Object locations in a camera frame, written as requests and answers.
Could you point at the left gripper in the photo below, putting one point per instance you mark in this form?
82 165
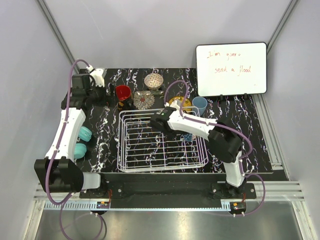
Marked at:
102 102

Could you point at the black floral square plate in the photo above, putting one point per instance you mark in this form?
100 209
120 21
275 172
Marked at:
146 103

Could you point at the brown patterned bowl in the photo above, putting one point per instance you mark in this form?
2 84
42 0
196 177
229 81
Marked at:
153 81

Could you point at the blue patterned bowl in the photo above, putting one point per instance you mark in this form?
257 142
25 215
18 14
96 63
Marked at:
187 137

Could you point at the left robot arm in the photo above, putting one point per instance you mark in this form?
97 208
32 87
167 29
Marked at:
57 172

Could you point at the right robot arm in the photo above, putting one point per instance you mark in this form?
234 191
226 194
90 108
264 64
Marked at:
223 141

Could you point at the red and black mug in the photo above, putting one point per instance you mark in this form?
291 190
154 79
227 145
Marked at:
124 96

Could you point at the black marble mat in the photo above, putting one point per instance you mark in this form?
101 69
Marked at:
237 112

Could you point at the yellow patterned bowl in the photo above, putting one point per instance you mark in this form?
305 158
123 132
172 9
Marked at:
187 106

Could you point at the light blue cup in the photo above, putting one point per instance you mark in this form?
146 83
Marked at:
201 103

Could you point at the white whiteboard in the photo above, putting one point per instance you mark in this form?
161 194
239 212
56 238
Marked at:
231 69

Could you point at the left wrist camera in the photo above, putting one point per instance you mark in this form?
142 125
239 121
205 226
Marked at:
98 74

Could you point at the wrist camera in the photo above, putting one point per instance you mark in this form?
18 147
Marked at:
98 74
173 106

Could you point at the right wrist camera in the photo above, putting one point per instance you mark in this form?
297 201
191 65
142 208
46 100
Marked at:
173 106

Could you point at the white wire dish rack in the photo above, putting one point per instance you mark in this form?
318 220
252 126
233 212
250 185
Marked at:
142 149

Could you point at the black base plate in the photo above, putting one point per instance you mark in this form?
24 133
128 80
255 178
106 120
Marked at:
168 190

